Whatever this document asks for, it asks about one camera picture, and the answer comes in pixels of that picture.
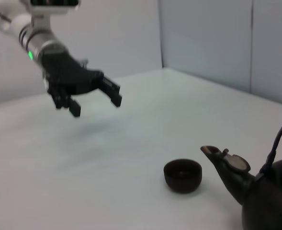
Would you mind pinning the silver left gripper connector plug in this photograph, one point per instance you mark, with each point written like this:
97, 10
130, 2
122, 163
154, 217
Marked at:
84, 62

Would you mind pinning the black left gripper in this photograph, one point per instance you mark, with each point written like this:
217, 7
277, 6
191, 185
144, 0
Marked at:
69, 74

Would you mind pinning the black round teapot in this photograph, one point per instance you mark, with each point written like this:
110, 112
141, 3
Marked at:
270, 201

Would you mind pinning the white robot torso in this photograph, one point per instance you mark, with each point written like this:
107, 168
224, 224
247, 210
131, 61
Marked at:
54, 7

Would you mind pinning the small dark teacup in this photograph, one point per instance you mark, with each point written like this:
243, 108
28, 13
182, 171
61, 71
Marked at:
182, 177

